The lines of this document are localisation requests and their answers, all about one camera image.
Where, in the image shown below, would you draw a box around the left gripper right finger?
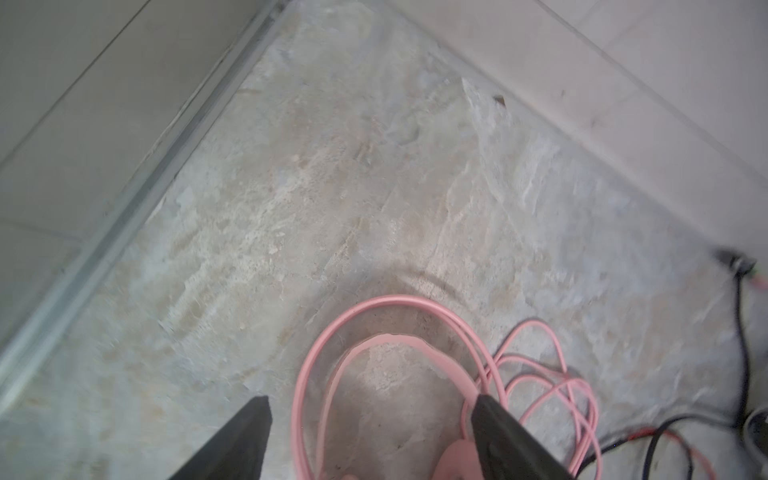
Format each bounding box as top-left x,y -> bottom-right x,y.
471,394 -> 573,480

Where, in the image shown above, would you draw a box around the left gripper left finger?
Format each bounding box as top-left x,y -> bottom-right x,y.
170,396 -> 273,480

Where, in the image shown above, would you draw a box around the pink headphones with cable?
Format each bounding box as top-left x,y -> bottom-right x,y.
290,295 -> 603,479

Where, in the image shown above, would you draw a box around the white black headphones with cable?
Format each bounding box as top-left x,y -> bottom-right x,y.
575,247 -> 768,480

